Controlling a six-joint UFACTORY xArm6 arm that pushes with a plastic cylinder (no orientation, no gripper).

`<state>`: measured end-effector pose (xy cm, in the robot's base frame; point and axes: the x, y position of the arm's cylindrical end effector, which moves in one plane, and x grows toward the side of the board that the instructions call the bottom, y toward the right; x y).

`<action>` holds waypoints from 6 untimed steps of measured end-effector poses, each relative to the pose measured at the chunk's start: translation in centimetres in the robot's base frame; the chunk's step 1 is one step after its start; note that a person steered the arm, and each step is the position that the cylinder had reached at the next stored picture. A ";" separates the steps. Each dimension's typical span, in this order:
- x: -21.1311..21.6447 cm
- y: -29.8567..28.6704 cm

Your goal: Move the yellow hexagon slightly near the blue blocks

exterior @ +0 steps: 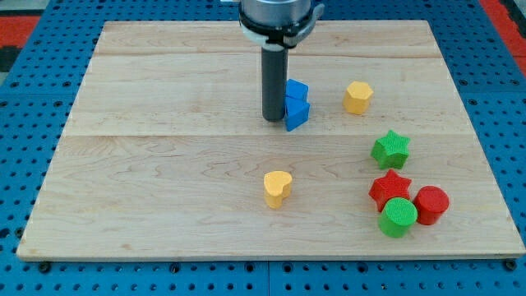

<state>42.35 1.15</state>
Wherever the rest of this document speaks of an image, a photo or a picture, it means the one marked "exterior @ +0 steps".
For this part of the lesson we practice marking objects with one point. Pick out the red star block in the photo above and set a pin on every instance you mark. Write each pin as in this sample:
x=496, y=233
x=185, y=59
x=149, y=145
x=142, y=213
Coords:
x=390, y=186

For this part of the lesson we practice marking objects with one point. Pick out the blue triangle block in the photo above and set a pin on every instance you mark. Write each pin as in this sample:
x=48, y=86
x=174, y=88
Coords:
x=297, y=113

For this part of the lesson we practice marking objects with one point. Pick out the red cylinder block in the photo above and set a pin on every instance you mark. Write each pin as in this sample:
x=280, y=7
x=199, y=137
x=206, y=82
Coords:
x=431, y=203

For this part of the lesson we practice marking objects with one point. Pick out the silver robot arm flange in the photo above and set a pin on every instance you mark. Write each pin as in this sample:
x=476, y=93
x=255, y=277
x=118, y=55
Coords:
x=276, y=25

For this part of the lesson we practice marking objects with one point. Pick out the yellow heart block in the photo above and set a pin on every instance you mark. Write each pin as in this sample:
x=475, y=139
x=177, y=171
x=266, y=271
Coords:
x=277, y=186

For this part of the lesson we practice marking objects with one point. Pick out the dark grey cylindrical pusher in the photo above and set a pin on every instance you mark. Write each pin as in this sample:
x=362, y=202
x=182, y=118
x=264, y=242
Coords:
x=274, y=66

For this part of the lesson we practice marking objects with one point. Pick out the blue cube block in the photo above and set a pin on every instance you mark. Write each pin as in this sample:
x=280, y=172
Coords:
x=297, y=90

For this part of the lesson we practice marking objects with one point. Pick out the green star block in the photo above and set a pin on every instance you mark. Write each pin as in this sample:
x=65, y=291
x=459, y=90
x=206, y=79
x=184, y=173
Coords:
x=391, y=151

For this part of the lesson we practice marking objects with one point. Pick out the light wooden board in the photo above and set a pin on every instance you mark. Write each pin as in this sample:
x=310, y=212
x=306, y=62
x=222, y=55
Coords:
x=165, y=150

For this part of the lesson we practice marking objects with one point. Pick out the yellow hexagon block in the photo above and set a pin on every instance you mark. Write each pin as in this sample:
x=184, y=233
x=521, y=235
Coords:
x=357, y=97

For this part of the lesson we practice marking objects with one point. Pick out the green cylinder block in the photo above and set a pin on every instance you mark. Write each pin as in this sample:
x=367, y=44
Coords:
x=397, y=217

